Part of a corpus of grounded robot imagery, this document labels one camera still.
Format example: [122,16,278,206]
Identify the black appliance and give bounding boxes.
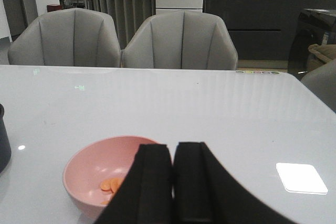
[287,9,335,80]

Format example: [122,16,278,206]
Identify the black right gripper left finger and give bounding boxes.
[95,144,172,223]

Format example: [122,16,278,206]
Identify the coloured sticker strip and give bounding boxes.
[235,70,281,75]

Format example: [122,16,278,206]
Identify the dark counter cabinet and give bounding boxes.
[204,0,335,61]

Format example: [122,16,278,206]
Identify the beige cushion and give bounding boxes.
[307,44,335,72]

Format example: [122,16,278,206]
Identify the grey chair at right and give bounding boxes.
[301,60,335,112]

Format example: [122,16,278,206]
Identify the pink bowl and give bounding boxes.
[63,135,157,220]

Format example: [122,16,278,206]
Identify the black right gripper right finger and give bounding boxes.
[173,142,292,223]

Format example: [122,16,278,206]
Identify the dark blue saucepan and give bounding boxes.
[0,105,12,172]

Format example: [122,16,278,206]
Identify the orange ham slices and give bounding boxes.
[100,177,124,205]

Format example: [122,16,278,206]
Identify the red bin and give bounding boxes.
[47,4,63,13]

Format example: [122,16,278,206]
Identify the left grey chair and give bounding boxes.
[8,8,121,67]

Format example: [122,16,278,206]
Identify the grey chair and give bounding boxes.
[301,60,335,112]
[8,8,121,67]
[122,10,238,70]

